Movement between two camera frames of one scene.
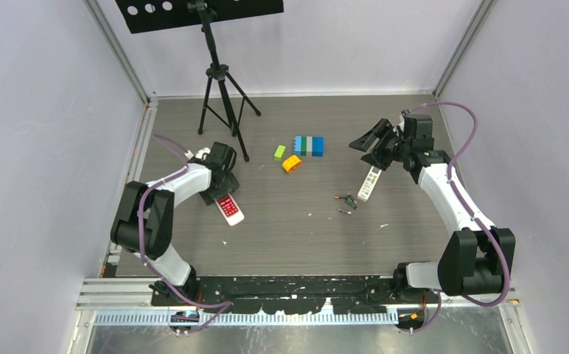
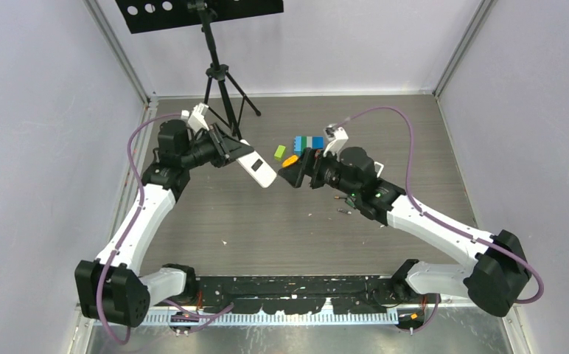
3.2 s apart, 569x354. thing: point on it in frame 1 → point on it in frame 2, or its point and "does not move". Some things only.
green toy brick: x=278 y=154 does not move
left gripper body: x=229 y=185 → x=200 y=153
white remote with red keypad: x=230 y=210 → x=256 y=168
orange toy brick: x=292 y=164 does not move
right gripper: x=366 y=141 → x=295 y=174
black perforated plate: x=141 y=15 does not move
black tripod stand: x=217 y=73 does not move
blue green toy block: x=309 y=146 does not move
